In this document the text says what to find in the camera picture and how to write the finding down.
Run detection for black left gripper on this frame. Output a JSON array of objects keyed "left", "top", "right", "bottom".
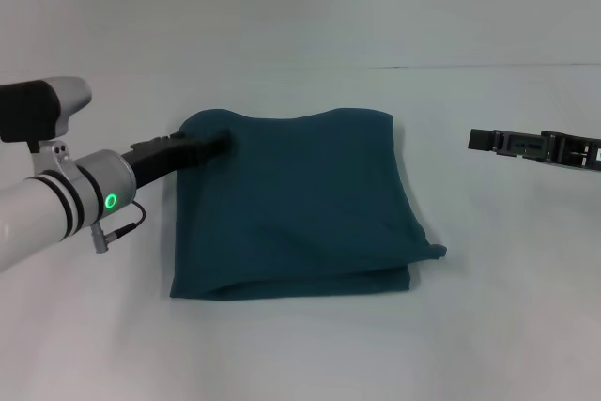
[{"left": 121, "top": 127, "right": 233, "bottom": 192}]

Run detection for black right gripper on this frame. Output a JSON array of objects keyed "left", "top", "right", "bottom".
[{"left": 468, "top": 128, "right": 601, "bottom": 173}]

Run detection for teal blue shirt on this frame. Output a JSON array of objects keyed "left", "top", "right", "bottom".
[{"left": 168, "top": 107, "right": 448, "bottom": 304}]

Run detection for left arm cable with plug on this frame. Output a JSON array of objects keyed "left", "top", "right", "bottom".
[{"left": 88, "top": 200, "right": 146, "bottom": 255}]

